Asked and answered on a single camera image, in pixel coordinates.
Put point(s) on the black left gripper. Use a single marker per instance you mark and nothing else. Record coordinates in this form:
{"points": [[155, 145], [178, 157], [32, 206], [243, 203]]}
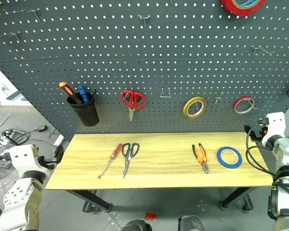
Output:
{"points": [[46, 163]]}

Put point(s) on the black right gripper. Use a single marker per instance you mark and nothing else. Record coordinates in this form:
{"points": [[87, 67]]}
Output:
{"points": [[260, 136]]}

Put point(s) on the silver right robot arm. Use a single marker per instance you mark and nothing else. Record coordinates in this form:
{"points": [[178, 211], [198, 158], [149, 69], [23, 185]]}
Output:
{"points": [[287, 168]]}

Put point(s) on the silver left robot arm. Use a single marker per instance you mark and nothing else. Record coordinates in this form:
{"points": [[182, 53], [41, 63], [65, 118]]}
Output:
{"points": [[19, 199]]}

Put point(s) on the black plastic tool cup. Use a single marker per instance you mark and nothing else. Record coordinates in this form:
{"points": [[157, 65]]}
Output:
{"points": [[86, 113]]}

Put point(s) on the dark grey metal pegboard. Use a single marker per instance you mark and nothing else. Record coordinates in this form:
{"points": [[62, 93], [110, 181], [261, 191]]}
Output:
{"points": [[144, 62]]}

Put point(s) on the thin red tape roll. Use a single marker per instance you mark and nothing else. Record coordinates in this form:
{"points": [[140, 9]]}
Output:
{"points": [[236, 109]]}

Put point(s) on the metal hook holding tape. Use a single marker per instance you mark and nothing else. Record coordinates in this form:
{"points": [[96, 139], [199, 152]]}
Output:
{"points": [[197, 105], [251, 103]]}

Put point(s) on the black power adapter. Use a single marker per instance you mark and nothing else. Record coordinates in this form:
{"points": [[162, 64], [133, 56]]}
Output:
{"points": [[42, 128]]}

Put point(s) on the blue tape roll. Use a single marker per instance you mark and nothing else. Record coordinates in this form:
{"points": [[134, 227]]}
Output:
{"points": [[219, 157]]}

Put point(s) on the short metal pegboard hook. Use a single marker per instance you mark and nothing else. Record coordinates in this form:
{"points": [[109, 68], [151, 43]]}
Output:
{"points": [[218, 98], [144, 19]]}

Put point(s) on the orange black pliers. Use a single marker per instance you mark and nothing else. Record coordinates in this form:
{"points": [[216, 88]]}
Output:
{"points": [[201, 157]]}

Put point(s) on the black table leg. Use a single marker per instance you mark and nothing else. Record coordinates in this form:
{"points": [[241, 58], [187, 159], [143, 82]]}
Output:
{"points": [[236, 197], [91, 198]]}

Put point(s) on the yellow tape roll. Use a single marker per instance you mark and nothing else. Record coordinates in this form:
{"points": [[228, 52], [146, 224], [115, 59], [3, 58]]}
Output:
{"points": [[186, 111]]}

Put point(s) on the long metal pegboard hook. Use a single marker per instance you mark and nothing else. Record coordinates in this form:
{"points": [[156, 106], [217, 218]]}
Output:
{"points": [[9, 35], [262, 49], [26, 11]]}

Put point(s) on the dark rounded shape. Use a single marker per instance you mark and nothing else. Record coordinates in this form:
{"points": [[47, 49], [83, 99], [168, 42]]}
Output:
{"points": [[136, 225], [191, 223]]}

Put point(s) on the small red floor object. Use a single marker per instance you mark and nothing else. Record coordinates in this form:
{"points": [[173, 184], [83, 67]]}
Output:
{"points": [[150, 216]]}

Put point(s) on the large red tape roll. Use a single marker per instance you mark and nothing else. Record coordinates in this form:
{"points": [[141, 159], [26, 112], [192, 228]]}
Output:
{"points": [[240, 9]]}

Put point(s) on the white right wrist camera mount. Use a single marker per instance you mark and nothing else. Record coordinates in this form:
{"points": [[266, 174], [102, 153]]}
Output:
{"points": [[275, 127]]}

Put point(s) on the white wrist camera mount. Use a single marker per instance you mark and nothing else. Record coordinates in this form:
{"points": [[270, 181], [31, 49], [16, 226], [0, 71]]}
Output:
{"points": [[21, 158], [275, 127]]}

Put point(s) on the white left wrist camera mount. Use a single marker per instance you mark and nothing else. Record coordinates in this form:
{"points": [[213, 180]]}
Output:
{"points": [[21, 158]]}

